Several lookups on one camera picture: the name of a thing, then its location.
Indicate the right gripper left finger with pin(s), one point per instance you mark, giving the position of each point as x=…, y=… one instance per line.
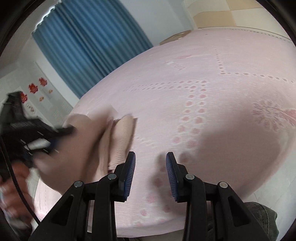
x=118, y=183

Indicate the pink bed cover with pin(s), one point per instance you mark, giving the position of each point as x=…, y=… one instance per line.
x=222, y=100

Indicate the beige knit sweater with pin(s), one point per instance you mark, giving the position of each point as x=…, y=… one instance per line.
x=97, y=145

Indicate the person's grey trouser leg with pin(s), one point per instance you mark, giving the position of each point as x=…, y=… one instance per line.
x=237, y=220

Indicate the cream and tan headboard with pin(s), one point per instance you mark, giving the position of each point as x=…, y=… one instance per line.
x=231, y=13

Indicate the person's left hand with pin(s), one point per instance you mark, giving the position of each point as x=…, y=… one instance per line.
x=12, y=203

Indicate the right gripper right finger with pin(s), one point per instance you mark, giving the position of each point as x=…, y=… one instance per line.
x=184, y=186

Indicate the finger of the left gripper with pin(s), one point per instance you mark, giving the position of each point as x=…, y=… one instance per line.
x=64, y=131
x=52, y=146

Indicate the blue curtain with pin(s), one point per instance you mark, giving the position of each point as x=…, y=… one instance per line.
x=85, y=41

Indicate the white wardrobe with red decals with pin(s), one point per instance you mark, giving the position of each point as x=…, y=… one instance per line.
x=38, y=95

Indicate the brown box beside bed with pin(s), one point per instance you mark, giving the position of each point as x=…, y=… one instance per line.
x=175, y=37

